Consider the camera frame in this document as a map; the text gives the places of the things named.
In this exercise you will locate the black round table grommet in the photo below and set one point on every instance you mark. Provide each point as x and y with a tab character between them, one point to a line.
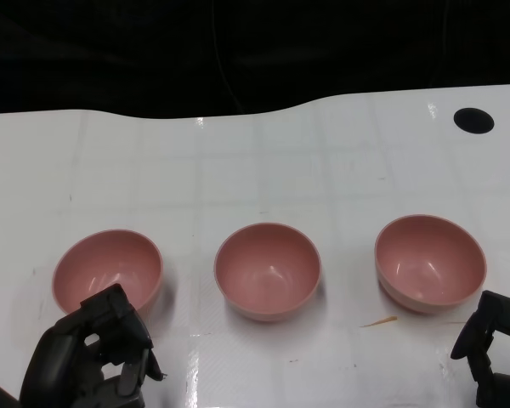
474	120

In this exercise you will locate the pink plastic bowl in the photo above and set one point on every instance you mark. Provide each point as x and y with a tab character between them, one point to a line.
268	272
106	263
429	259

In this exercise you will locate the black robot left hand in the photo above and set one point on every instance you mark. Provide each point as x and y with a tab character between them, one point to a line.
59	365

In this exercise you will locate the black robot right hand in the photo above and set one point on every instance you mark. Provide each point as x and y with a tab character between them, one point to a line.
484	323

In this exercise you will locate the small orange brown sliver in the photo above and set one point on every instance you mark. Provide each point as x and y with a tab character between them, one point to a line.
380	321

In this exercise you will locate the black cloth backdrop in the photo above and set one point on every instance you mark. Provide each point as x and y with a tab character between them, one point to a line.
110	51

